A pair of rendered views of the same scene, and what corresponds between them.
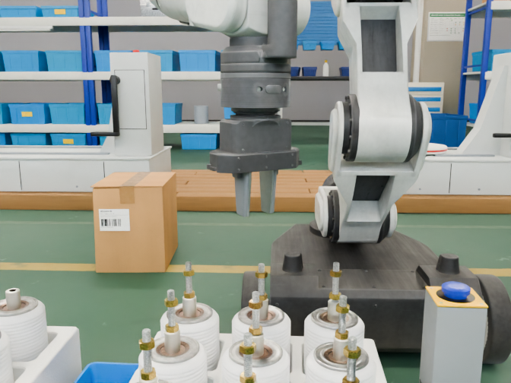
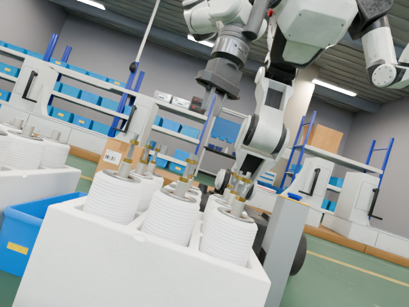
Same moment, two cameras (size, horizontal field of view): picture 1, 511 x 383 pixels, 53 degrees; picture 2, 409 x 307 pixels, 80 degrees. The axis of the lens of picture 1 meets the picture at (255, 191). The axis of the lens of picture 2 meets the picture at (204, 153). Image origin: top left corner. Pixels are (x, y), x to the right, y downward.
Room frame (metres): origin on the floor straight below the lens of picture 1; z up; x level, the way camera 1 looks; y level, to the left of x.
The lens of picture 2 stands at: (0.05, 0.01, 0.33)
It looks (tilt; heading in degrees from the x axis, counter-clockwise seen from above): 3 degrees up; 357
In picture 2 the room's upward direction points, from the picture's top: 19 degrees clockwise
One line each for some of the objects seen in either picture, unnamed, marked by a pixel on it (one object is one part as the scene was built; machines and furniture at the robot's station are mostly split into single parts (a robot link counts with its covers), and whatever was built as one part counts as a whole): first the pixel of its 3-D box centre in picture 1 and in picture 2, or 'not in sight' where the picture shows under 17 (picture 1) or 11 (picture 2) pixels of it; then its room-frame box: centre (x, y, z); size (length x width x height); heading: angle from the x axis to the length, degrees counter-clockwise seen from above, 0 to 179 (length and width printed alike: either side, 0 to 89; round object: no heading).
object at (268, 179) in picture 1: (270, 188); (220, 105); (0.67, -0.02, 0.48); 0.03 x 0.02 x 0.06; 30
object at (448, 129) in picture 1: (435, 133); (268, 193); (5.08, -1.80, 0.18); 0.50 x 0.41 x 0.37; 2
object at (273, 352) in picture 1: (255, 352); (183, 189); (0.65, 0.00, 0.25); 0.08 x 0.08 x 0.01
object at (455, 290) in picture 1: (455, 292); (294, 197); (0.70, -0.30, 0.32); 0.04 x 0.04 x 0.02
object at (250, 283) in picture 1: (253, 314); not in sight; (1.10, 0.00, 0.10); 0.20 x 0.05 x 0.20; 178
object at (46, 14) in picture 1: (68, 14); (120, 86); (5.56, 1.95, 1.37); 0.50 x 0.38 x 0.11; 179
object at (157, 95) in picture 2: (163, 9); (163, 98); (5.49, 0.95, 1.42); 0.42 x 0.37 x 0.20; 175
